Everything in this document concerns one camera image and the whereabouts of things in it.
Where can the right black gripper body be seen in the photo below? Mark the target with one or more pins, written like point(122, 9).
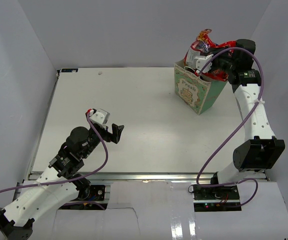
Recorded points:
point(222, 61)

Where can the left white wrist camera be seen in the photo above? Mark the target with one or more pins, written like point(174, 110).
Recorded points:
point(98, 116)

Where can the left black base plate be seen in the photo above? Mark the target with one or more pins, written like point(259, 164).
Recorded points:
point(92, 193)

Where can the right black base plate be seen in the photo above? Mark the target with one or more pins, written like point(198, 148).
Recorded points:
point(214, 193)

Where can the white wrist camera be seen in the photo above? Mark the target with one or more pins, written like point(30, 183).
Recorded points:
point(98, 116)
point(203, 63)

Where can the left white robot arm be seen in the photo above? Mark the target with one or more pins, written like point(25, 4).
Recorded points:
point(60, 182)

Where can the blue label sticker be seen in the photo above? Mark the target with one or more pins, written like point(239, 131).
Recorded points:
point(69, 70)

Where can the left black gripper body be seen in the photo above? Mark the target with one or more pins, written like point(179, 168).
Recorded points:
point(104, 133)

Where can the red candy bag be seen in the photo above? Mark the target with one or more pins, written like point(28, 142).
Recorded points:
point(203, 46)

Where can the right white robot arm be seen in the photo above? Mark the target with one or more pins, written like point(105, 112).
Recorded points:
point(261, 148)

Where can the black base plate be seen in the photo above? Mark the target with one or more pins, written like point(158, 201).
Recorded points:
point(92, 193)
point(214, 193)

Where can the aluminium table frame rail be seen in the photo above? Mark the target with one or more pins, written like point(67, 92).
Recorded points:
point(151, 176)

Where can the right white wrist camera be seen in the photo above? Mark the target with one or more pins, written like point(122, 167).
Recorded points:
point(203, 63)

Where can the green paper gift bag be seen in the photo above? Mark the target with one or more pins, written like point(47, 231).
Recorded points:
point(198, 92)

